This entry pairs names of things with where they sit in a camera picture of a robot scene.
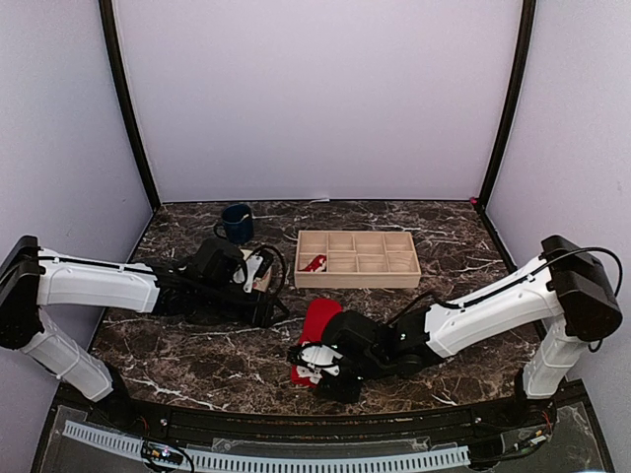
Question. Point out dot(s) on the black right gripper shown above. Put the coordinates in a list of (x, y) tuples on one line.
[(342, 394)]

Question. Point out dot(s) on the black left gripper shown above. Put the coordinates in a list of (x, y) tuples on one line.
[(258, 313)]

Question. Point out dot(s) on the red sock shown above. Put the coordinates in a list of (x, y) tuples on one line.
[(316, 265), (319, 313)]

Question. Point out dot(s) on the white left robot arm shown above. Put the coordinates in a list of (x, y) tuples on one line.
[(33, 278)]

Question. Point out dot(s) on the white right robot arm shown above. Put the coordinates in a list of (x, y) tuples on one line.
[(564, 284)]

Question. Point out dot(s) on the cream plate with bird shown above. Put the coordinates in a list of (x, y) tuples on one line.
[(261, 283)]

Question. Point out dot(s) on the dark blue mug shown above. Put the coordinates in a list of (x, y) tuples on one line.
[(235, 224)]

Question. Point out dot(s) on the wooden compartment tray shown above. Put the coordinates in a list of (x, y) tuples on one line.
[(358, 260)]

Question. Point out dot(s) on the small circuit board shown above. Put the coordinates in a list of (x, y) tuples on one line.
[(160, 453)]

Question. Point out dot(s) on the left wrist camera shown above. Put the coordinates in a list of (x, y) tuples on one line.
[(216, 261)]

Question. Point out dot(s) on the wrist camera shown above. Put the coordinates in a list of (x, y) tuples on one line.
[(313, 361), (216, 261)]

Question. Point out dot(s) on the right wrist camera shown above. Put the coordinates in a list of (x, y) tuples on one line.
[(313, 361)]

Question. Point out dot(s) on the white slotted cable duct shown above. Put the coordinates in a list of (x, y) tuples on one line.
[(247, 456)]

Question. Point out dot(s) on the black front table rail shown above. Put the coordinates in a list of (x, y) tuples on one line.
[(247, 406)]

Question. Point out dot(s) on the left black frame post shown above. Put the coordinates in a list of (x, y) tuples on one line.
[(124, 99)]

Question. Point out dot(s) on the black frame post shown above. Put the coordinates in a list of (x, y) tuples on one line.
[(124, 99), (510, 104)]

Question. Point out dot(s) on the right black frame post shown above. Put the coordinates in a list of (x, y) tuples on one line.
[(510, 104)]

